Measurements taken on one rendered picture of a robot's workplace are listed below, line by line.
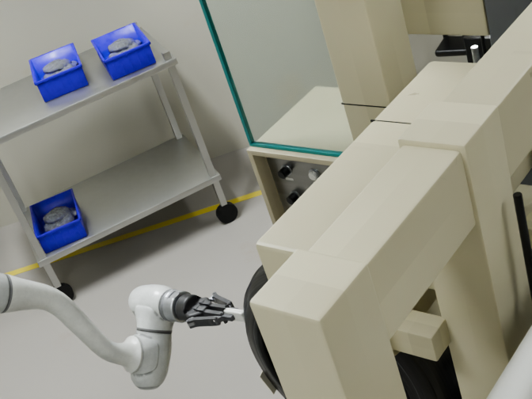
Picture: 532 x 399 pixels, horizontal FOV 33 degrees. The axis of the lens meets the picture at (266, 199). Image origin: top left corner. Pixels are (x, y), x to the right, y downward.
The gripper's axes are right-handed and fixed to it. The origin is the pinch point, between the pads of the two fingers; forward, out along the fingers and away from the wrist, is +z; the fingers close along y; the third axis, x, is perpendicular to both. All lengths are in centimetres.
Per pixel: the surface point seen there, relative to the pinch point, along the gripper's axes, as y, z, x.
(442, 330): -35, 96, -40
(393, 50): 32, 53, -55
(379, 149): -7, 73, -54
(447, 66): 22, 71, -54
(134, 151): 175, -268, 57
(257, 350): -12.1, 18.6, -1.9
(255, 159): 54, -30, -13
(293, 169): 59, -21, -6
